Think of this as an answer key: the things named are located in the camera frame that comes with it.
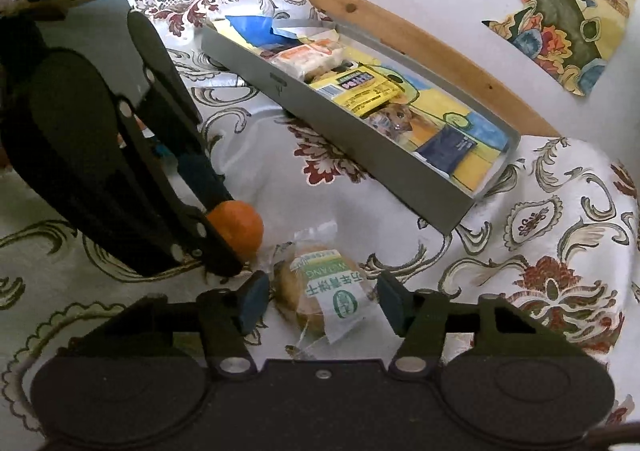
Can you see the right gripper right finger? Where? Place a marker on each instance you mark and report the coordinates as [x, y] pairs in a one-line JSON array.
[[419, 319]]

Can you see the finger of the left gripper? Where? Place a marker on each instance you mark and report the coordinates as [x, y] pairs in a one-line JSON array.
[[185, 228], [170, 113]]

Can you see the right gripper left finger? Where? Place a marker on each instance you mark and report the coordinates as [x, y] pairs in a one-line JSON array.
[[225, 317]]

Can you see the orange tangerine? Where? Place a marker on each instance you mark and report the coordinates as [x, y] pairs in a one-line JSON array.
[[239, 224]]

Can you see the packaged round biscuit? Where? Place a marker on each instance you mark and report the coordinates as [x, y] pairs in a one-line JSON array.
[[319, 289]]

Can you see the blue plastic wrapper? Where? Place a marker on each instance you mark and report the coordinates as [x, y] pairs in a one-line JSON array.
[[257, 31]]

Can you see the orange white snack pack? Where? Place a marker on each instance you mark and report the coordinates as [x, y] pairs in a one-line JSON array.
[[309, 60]]

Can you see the grey tray with painted bottom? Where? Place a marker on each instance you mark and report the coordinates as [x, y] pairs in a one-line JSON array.
[[441, 199]]

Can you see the dark blue snack packet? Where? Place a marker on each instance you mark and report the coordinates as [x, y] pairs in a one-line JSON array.
[[446, 150]]

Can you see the yellow snack box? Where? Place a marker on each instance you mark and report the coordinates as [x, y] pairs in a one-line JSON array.
[[359, 91]]

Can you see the brown nut snack packet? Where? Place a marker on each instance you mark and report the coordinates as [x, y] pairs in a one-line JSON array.
[[392, 121]]

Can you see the wooden bed frame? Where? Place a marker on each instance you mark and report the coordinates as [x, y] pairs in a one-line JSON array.
[[410, 40]]

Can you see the landscape painting on wall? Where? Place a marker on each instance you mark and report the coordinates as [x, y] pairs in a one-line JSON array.
[[571, 40]]

